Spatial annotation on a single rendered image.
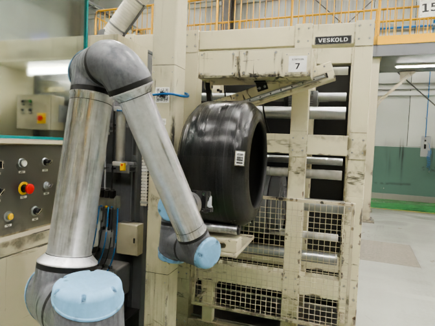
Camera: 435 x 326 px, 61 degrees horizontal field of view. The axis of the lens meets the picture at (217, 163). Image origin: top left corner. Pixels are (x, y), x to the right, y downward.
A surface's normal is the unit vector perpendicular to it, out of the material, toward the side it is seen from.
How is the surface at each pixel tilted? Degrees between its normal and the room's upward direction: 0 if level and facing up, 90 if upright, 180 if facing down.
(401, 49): 90
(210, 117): 48
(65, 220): 82
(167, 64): 90
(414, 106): 90
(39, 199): 90
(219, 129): 59
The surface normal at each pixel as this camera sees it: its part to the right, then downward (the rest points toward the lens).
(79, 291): 0.03, -0.99
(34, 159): 0.95, 0.06
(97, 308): 0.54, -0.07
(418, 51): -0.36, 0.04
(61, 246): -0.04, -0.09
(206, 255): 0.68, 0.08
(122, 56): 0.19, -0.43
